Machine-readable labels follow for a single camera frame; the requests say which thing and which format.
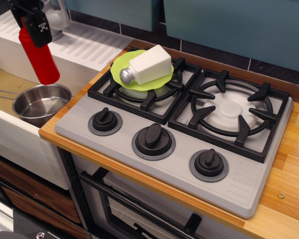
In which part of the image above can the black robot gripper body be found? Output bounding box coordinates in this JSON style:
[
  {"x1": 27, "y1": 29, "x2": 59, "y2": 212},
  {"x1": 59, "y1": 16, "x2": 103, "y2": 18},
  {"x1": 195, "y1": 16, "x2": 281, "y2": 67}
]
[{"x1": 8, "y1": 0, "x2": 44, "y2": 16}]

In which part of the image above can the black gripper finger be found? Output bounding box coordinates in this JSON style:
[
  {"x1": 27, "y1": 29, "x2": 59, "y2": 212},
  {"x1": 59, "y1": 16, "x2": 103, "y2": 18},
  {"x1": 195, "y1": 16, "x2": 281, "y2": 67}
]
[
  {"x1": 22, "y1": 11, "x2": 52, "y2": 48},
  {"x1": 10, "y1": 8, "x2": 26, "y2": 28}
]

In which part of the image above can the red ketchup squeeze bottle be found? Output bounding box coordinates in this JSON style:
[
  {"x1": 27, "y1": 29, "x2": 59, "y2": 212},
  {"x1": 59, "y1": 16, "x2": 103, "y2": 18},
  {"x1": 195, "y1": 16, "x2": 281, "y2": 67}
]
[{"x1": 18, "y1": 24, "x2": 60, "y2": 85}]

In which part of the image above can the white salt shaker silver cap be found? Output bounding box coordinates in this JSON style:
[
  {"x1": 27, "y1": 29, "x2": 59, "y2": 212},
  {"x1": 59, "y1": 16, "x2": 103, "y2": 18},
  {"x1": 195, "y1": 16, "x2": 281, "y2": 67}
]
[{"x1": 119, "y1": 45, "x2": 172, "y2": 85}]

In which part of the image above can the white toy sink unit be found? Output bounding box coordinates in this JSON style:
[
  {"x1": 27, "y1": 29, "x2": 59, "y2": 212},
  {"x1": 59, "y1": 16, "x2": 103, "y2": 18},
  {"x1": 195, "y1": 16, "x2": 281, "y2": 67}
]
[{"x1": 0, "y1": 11, "x2": 131, "y2": 190}]

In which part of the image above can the stainless steel pot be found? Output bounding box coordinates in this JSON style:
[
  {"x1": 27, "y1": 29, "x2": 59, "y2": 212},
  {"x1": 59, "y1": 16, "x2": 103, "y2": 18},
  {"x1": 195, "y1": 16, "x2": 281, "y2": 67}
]
[{"x1": 0, "y1": 84, "x2": 72, "y2": 128}]

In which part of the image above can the light green plastic plate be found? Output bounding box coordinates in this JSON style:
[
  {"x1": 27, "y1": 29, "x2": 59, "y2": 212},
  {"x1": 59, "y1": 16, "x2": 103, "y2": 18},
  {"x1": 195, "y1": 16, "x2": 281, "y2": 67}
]
[{"x1": 110, "y1": 53, "x2": 174, "y2": 91}]

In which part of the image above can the grey toy faucet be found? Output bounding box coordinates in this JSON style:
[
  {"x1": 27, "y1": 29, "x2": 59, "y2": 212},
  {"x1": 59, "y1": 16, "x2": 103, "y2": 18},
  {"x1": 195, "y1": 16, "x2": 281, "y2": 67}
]
[{"x1": 43, "y1": 0, "x2": 70, "y2": 41}]

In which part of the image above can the white left burner cap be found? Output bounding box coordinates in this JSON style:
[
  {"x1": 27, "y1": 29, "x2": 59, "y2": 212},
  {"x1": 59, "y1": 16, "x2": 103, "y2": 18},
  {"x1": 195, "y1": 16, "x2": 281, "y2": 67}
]
[{"x1": 116, "y1": 85, "x2": 174, "y2": 103}]

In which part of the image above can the white burner cap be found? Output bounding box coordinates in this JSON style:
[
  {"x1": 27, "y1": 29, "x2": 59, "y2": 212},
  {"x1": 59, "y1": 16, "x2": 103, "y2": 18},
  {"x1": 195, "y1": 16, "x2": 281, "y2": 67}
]
[
  {"x1": 196, "y1": 85, "x2": 266, "y2": 132},
  {"x1": 116, "y1": 85, "x2": 174, "y2": 103}
]

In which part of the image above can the black left stove knob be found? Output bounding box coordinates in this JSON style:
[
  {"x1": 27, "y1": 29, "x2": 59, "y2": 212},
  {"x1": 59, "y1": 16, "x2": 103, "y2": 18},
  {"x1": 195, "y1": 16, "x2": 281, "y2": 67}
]
[{"x1": 88, "y1": 107, "x2": 123, "y2": 136}]

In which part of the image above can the black stove knob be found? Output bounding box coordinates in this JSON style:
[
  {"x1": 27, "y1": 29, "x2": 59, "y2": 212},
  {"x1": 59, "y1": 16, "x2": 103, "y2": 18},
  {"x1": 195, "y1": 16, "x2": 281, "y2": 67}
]
[
  {"x1": 88, "y1": 107, "x2": 123, "y2": 136},
  {"x1": 189, "y1": 149, "x2": 229, "y2": 183},
  {"x1": 132, "y1": 123, "x2": 176, "y2": 161}
]

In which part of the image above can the black left burner grate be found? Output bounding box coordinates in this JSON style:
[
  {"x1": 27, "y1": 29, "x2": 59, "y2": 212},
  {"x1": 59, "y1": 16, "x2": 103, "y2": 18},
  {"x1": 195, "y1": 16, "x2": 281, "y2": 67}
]
[{"x1": 88, "y1": 57, "x2": 202, "y2": 124}]

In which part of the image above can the black burner grate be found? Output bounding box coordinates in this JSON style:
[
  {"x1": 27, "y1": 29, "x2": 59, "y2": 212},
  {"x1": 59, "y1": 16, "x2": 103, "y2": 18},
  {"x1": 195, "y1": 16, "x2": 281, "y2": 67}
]
[
  {"x1": 88, "y1": 57, "x2": 202, "y2": 124},
  {"x1": 168, "y1": 69, "x2": 292, "y2": 163}
]

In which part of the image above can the wooden drawer front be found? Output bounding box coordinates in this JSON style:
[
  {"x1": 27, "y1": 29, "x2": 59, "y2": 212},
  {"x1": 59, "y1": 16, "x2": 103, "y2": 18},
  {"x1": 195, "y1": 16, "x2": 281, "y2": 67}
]
[{"x1": 0, "y1": 153, "x2": 90, "y2": 239}]

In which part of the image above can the black middle stove knob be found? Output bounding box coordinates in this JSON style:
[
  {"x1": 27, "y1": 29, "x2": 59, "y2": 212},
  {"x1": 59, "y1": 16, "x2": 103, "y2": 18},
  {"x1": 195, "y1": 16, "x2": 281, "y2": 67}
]
[{"x1": 132, "y1": 123, "x2": 176, "y2": 161}]

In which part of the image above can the grey toy stove top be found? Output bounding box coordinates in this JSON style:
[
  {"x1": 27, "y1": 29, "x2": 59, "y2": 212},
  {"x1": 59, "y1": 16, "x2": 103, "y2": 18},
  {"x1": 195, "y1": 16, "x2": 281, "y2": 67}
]
[{"x1": 54, "y1": 47, "x2": 294, "y2": 220}]

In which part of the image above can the black right burner grate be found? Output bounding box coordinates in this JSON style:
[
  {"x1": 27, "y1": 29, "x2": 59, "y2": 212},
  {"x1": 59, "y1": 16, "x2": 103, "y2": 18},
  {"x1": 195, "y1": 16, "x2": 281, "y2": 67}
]
[{"x1": 168, "y1": 69, "x2": 292, "y2": 163}]

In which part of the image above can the white right burner cap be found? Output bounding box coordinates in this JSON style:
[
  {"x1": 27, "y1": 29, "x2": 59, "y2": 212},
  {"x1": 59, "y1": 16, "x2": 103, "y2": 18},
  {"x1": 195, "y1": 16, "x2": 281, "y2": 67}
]
[{"x1": 196, "y1": 85, "x2": 266, "y2": 132}]

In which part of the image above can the black right stove knob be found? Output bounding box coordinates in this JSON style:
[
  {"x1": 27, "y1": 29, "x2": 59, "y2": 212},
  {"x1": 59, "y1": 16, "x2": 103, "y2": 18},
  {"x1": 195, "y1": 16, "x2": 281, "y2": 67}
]
[{"x1": 189, "y1": 149, "x2": 229, "y2": 183}]

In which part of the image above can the toy oven door black handle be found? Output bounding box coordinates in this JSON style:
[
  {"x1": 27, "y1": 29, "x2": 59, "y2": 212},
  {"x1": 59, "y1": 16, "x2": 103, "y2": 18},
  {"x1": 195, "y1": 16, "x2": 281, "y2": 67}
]
[{"x1": 80, "y1": 168, "x2": 201, "y2": 239}]

